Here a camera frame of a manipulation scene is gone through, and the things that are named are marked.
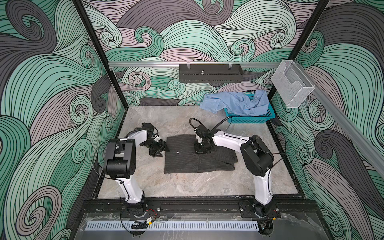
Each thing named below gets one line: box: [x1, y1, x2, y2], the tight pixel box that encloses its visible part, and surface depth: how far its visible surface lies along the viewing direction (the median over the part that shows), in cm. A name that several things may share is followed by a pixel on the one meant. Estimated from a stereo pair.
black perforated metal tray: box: [179, 64, 244, 84], surface depth 97 cm
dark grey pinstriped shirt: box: [164, 134, 238, 174], surface depth 92 cm
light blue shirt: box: [199, 90, 269, 115], surface depth 115 cm
